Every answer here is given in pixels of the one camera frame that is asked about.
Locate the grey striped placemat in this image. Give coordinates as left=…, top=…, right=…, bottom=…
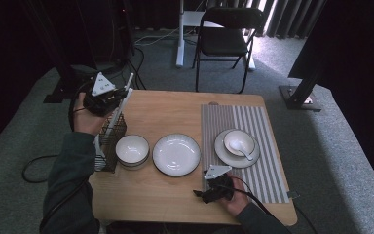
left=201, top=103, right=290, bottom=205

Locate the black wire basket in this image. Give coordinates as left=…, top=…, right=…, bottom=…
left=93, top=111, right=128, bottom=174

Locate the white plate with dark rim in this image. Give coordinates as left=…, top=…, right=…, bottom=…
left=152, top=133, right=202, bottom=177
left=213, top=128, right=261, bottom=169

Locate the white floor cable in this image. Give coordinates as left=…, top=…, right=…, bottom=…
left=134, top=27, right=180, bottom=47

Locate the grey curtain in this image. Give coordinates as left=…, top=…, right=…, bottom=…
left=246, top=0, right=327, bottom=40

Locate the black metal stand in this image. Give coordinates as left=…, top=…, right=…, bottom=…
left=279, top=42, right=325, bottom=113
left=28, top=0, right=95, bottom=104

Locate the black cable bundle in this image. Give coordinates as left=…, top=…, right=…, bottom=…
left=93, top=47, right=148, bottom=91

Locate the person's right hand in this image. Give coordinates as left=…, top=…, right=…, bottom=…
left=218, top=175, right=250, bottom=217

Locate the black curtain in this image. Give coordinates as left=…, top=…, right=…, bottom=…
left=0, top=0, right=59, bottom=159
left=287, top=0, right=374, bottom=203

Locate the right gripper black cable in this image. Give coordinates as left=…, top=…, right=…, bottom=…
left=232, top=175, right=319, bottom=234

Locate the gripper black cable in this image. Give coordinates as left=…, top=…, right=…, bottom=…
left=232, top=175, right=319, bottom=234
left=38, top=81, right=94, bottom=234

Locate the black floor cable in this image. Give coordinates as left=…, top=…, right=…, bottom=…
left=21, top=154, right=59, bottom=184

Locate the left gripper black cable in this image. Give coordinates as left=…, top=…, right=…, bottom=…
left=38, top=81, right=94, bottom=234

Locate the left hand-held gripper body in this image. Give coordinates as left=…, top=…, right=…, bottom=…
left=83, top=71, right=116, bottom=117

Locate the white chopstick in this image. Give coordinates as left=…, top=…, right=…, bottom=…
left=105, top=88, right=133, bottom=139
left=104, top=90, right=132, bottom=139
left=118, top=72, right=134, bottom=105
left=105, top=89, right=132, bottom=139

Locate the white bowl with dark rim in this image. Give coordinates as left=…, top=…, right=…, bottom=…
left=223, top=129, right=257, bottom=158
left=115, top=135, right=151, bottom=170

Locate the person's left hand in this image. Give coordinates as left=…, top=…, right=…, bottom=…
left=73, top=92, right=106, bottom=136

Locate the black folding chair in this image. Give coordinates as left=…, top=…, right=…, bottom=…
left=193, top=7, right=267, bottom=95

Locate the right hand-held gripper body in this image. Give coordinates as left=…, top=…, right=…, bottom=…
left=204, top=164, right=235, bottom=203

